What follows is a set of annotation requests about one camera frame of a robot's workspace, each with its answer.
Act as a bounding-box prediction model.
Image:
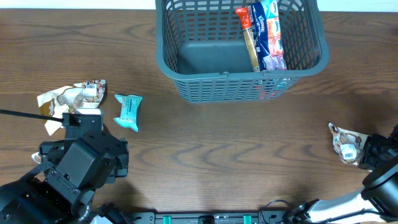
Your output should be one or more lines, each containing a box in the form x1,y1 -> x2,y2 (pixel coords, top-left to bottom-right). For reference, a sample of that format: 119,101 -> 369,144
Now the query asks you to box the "blue Kleenex tissue pack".
248,0 -> 287,72

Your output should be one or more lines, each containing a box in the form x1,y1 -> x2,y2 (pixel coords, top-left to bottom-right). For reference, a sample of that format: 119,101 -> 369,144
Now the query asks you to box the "beige snack pouch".
328,123 -> 369,166
37,80 -> 106,118
31,152 -> 42,164

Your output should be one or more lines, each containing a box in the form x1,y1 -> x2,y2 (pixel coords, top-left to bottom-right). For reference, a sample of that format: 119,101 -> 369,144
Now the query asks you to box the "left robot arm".
1,109 -> 129,223

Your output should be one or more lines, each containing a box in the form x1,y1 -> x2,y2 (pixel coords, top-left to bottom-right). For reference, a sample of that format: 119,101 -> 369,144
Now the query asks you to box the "orange spaghetti pasta package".
235,7 -> 261,72

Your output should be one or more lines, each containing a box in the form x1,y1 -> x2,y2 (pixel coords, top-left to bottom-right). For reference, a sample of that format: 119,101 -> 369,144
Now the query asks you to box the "teal snack wrapper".
114,95 -> 143,132

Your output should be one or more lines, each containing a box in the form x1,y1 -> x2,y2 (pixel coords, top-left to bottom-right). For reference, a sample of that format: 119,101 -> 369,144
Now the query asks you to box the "grey plastic laundry basket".
155,0 -> 329,103

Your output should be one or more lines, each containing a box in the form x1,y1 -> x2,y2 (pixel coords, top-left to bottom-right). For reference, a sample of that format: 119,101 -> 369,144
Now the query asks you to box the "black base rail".
93,199 -> 312,224

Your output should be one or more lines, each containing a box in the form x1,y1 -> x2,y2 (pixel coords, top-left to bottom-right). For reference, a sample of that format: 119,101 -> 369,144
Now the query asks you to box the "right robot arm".
284,123 -> 397,223

